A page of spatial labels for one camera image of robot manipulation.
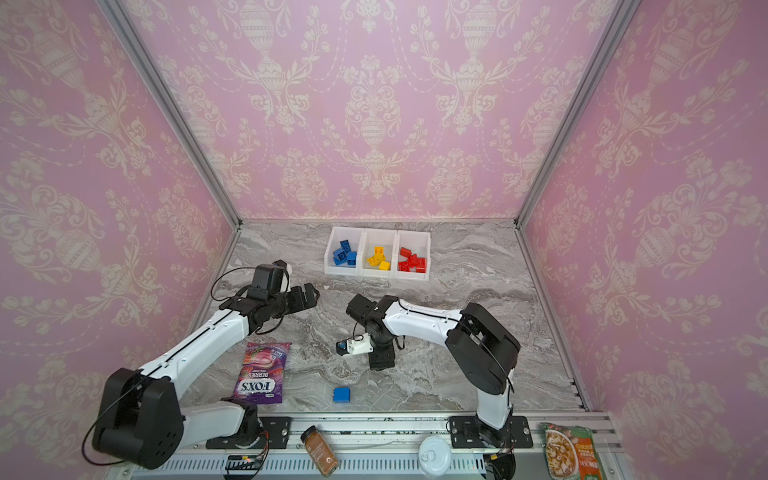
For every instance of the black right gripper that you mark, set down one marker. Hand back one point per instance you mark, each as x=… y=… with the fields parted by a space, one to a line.
x=381 y=349

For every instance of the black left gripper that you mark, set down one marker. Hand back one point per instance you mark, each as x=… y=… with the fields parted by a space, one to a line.
x=300 y=303

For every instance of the yellow long lego brick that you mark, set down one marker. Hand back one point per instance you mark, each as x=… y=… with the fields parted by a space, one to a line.
x=375 y=260

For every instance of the blue lego brick lowest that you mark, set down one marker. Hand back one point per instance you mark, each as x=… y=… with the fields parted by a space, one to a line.
x=342 y=395

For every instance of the red square lego brick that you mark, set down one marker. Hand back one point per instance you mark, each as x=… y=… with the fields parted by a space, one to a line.
x=406 y=266

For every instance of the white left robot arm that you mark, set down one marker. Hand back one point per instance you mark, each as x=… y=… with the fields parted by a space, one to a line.
x=140 y=419

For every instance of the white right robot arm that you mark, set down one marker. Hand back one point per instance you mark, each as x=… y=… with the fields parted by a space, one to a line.
x=484 y=350

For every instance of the white middle plastic bin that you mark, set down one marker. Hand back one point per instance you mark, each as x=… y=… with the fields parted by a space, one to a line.
x=372 y=238

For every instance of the white plastic bin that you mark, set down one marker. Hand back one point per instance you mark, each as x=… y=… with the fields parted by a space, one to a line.
x=420 y=244
x=338 y=234
x=372 y=238

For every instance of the white left plastic bin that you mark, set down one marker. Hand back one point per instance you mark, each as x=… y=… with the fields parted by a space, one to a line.
x=338 y=234

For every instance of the white right plastic bin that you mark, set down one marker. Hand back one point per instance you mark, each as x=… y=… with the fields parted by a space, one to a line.
x=420 y=244

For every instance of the purple Fox's candy bag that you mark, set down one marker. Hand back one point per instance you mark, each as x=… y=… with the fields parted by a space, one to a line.
x=261 y=377

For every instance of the white round lid can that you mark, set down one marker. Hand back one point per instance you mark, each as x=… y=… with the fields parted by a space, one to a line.
x=434 y=457

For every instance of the brown spice jar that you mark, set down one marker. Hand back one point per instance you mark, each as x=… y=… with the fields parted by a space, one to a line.
x=319 y=451

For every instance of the green food packet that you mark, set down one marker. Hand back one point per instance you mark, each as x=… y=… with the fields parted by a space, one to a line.
x=570 y=453

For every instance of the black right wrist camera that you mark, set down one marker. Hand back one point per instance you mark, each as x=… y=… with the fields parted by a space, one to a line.
x=355 y=345

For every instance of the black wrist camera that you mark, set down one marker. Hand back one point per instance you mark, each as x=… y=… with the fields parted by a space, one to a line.
x=269 y=280
x=355 y=345

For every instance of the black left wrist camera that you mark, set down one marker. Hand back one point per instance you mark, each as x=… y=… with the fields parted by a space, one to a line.
x=269 y=280

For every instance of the aluminium left corner post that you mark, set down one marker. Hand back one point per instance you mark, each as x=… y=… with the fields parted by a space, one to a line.
x=117 y=16

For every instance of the aluminium corner post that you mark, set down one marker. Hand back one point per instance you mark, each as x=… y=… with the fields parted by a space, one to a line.
x=117 y=16
x=615 y=29

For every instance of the aluminium right corner post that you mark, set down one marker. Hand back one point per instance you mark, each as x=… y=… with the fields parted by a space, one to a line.
x=615 y=29

